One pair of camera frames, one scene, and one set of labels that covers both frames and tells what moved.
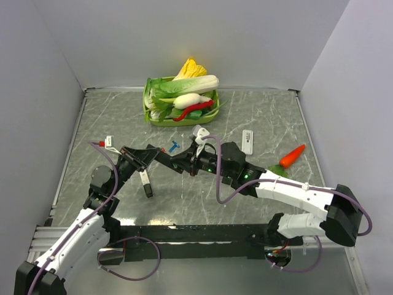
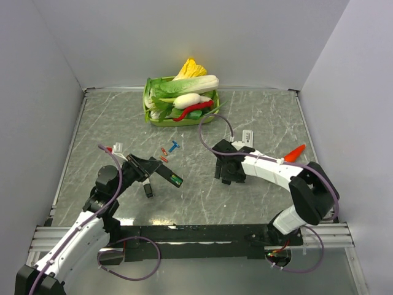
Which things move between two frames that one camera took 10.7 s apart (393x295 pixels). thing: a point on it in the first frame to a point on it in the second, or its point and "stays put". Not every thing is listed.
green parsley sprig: x=163 y=109 stays put
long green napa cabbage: x=163 y=88 stays put
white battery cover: x=247 y=142 stays put
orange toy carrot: x=287 y=160 stays put
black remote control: x=167 y=160 to x=168 y=174
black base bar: x=195 y=242 stays put
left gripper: x=140 y=158 to x=143 y=168
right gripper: x=189 y=159 to x=238 y=177
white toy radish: x=183 y=101 stays put
